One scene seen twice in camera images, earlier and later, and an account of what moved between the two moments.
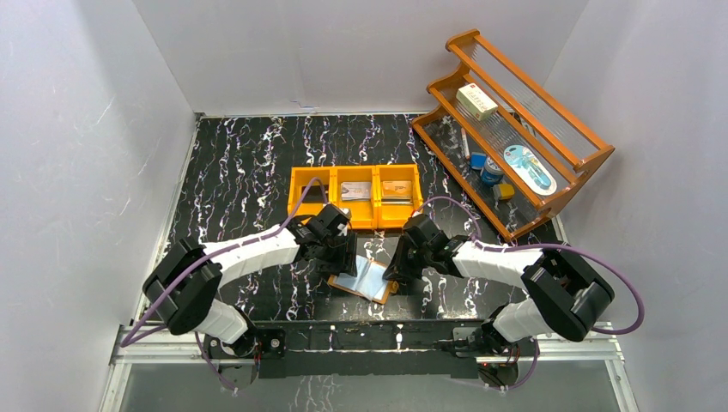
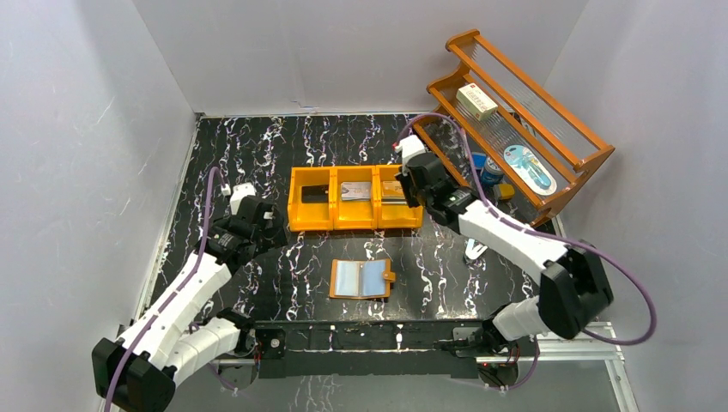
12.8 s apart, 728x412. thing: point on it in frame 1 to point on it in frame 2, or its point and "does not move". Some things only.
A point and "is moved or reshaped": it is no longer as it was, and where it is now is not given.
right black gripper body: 402,266 to 409,185
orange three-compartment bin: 377,196 does not move
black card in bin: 316,194 does not move
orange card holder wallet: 368,281 is moved or reshaped
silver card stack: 355,190 does not move
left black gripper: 343,259 to 273,228
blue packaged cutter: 524,163 does not move
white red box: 471,99 does not move
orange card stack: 397,192 does not move
